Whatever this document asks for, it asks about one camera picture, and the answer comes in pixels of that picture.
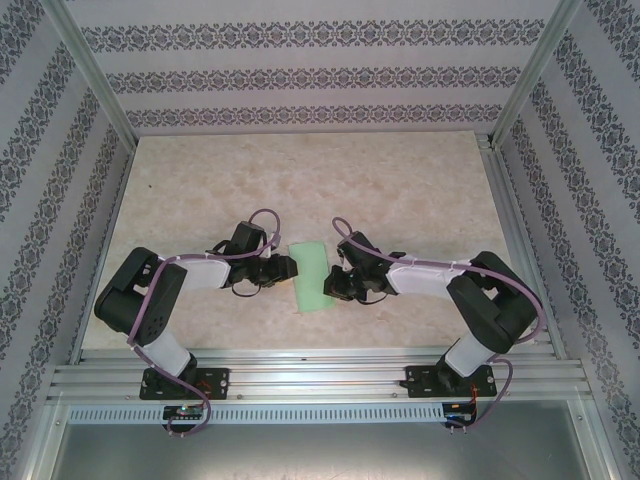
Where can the light green paper sheet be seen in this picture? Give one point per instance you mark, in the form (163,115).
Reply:
(310,270)

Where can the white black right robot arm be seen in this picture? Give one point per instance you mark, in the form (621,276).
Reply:
(425,280)

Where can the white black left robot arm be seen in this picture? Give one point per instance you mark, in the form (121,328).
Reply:
(200,272)

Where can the grey sheet metal tray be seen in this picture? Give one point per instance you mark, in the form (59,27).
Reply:
(320,455)

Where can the small circuit board green light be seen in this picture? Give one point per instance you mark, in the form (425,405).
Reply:
(182,411)

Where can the small circuit board blue light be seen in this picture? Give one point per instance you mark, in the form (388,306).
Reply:
(457,410)

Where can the long aluminium mounting rail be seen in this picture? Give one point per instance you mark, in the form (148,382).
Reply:
(310,375)

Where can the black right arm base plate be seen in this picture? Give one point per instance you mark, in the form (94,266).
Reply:
(417,382)

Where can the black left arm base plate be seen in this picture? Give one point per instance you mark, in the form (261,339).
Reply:
(215,382)

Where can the thin aluminium side rail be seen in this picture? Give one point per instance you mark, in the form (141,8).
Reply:
(102,250)

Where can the wide aluminium side rail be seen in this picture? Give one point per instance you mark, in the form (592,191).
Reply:
(525,250)

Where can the aluminium frame post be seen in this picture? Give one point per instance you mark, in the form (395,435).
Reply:
(597,450)
(47,450)
(532,75)
(92,75)

